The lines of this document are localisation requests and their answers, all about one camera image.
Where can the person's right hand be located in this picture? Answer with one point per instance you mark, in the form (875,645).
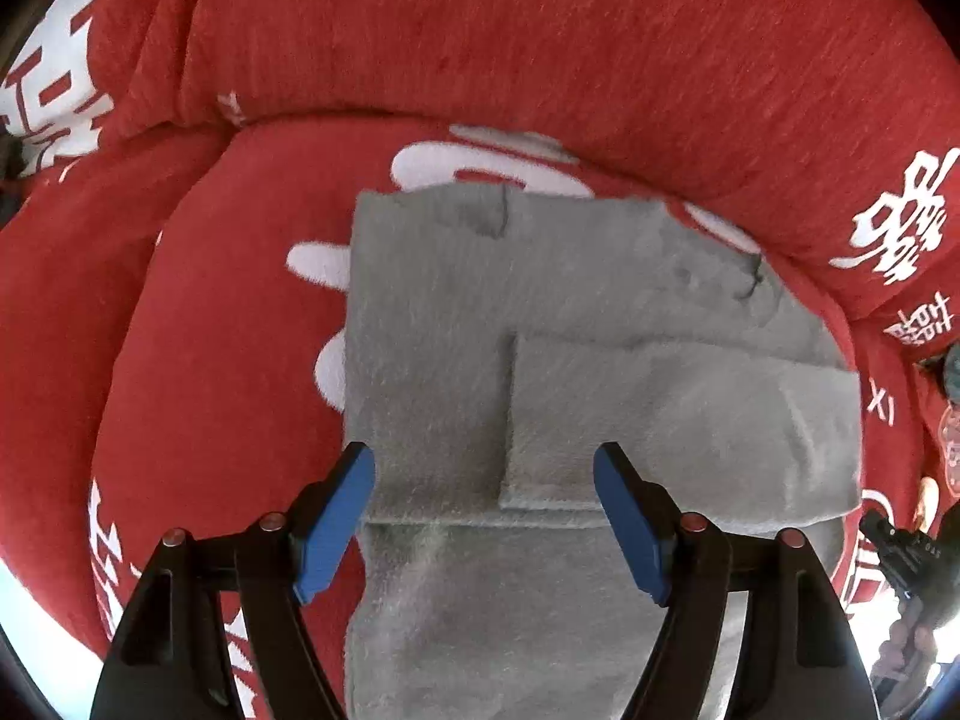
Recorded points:
(910,656)

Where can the small red printed pillow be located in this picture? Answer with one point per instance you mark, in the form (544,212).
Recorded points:
(937,389)

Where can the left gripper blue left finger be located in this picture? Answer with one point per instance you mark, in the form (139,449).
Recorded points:
(169,657)

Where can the red sofa back cushion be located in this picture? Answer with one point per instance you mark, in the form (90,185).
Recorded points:
(827,129)

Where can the red sofa seat cushion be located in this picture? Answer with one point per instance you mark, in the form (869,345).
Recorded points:
(174,318)

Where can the grey knitted garment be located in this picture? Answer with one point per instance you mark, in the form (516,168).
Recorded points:
(496,338)

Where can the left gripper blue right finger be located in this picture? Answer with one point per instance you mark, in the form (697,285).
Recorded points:
(797,658)

